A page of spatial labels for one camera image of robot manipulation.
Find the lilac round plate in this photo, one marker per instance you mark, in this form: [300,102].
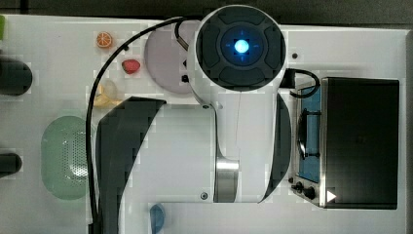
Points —
[165,60]

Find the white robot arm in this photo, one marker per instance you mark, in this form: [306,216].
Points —
[230,145]

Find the silver toaster oven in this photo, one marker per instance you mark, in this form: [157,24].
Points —
[347,143]

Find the large black pot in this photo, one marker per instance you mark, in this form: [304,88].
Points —
[15,77]

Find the pink strawberry toy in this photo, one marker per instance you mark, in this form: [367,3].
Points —
[131,66]

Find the orange slice toy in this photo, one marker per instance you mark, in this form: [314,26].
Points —
[104,40]

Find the small black cup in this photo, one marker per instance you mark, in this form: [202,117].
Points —
[10,163]

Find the green perforated strainer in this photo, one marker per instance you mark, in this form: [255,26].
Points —
[64,168]

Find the peeled banana toy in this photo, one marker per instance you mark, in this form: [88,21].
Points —
[106,95]

